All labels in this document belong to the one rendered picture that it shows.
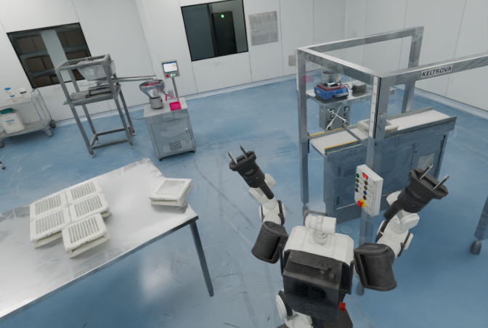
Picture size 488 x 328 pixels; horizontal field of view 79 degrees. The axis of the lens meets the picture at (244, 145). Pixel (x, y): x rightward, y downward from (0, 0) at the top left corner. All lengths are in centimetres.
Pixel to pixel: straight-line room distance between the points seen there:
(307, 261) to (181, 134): 357
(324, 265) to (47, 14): 679
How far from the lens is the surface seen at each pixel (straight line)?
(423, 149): 329
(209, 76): 724
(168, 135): 452
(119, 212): 238
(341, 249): 127
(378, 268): 127
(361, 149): 273
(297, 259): 123
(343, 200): 303
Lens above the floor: 220
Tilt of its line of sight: 28 degrees down
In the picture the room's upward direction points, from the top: 8 degrees counter-clockwise
